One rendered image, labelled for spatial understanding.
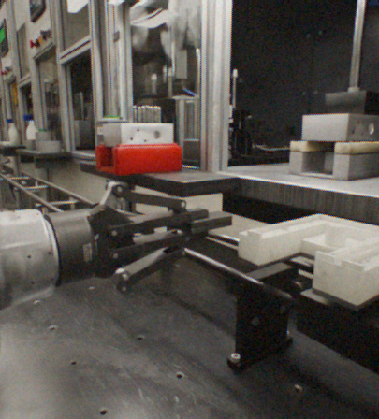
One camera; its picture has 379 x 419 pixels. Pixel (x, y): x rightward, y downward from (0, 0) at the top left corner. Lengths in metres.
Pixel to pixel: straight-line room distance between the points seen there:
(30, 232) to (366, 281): 0.30
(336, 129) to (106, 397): 0.58
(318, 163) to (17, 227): 0.61
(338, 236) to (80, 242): 0.28
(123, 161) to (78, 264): 0.40
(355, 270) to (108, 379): 0.34
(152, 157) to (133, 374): 0.43
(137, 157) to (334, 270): 0.50
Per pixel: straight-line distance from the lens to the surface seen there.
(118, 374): 0.51
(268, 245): 0.40
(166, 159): 0.77
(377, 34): 1.06
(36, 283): 0.34
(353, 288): 0.34
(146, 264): 0.42
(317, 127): 0.73
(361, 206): 0.55
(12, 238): 0.33
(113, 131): 0.77
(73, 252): 0.34
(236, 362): 0.51
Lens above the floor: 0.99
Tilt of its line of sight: 13 degrees down
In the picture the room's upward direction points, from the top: straight up
